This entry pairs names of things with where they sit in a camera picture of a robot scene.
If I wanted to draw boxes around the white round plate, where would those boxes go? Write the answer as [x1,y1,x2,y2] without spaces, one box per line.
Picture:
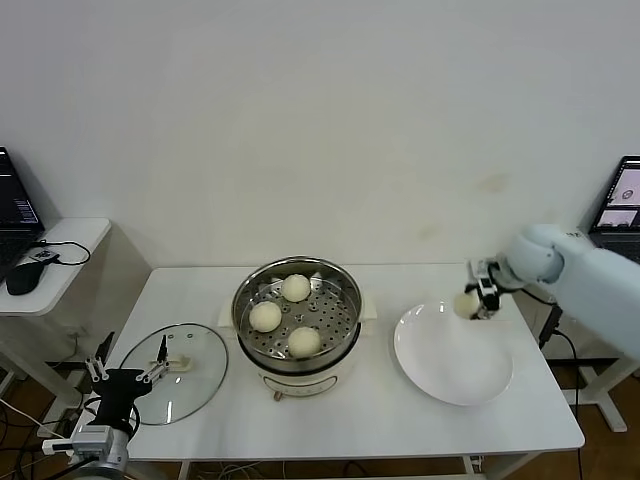
[393,300,515,407]

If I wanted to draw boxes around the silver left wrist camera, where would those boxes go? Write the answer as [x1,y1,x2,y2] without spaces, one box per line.
[41,424,114,459]

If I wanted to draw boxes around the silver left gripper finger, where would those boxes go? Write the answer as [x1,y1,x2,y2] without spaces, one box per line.
[83,331,116,384]
[135,334,169,384]

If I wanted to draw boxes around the white electric cooker base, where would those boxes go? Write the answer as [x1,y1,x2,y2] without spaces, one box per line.
[219,292,379,403]

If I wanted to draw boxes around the black laptop with dark screen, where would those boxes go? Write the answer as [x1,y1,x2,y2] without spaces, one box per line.
[0,145,48,284]

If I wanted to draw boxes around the white steamed baozi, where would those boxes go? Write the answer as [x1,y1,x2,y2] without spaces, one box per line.
[280,273,312,304]
[452,292,481,321]
[248,301,283,334]
[287,326,322,359]

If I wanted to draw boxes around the stainless steel steamer insert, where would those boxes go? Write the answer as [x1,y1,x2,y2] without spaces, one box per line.
[232,255,365,371]

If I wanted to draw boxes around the glass lid with white handle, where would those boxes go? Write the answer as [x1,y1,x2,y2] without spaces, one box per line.
[119,322,230,426]

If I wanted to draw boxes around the grey laptop with bright screen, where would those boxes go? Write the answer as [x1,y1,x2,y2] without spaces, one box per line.
[588,155,640,250]

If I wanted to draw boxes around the white side table rounded corner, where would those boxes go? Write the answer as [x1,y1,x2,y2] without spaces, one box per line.
[0,216,154,406]

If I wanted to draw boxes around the white power strip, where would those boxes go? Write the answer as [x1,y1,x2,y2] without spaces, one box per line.
[38,407,84,439]

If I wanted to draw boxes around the black computer mouse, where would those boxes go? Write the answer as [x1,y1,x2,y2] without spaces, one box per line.
[5,260,45,296]

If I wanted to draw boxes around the white side table with legs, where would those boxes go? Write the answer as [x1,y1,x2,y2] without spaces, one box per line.
[544,294,640,434]

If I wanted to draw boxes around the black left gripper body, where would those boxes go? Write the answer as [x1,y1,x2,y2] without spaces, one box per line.
[94,368,151,427]

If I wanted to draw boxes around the black usb hub with cable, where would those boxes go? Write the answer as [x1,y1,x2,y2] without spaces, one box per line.
[30,239,92,266]

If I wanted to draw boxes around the black power adapter cable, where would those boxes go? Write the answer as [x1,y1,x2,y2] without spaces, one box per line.
[538,299,584,419]

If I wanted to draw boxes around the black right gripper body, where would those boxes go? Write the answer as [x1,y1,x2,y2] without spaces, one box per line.
[478,272,504,314]

